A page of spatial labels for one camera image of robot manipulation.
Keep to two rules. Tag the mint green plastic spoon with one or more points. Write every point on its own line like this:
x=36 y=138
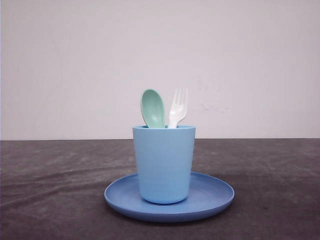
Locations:
x=152 y=109

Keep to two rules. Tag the blue plastic plate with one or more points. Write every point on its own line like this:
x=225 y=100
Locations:
x=207 y=197

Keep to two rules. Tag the light blue plastic cup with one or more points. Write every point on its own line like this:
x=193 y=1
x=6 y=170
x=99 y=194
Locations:
x=164 y=158

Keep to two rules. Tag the white plastic fork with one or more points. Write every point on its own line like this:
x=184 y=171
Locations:
x=178 y=108

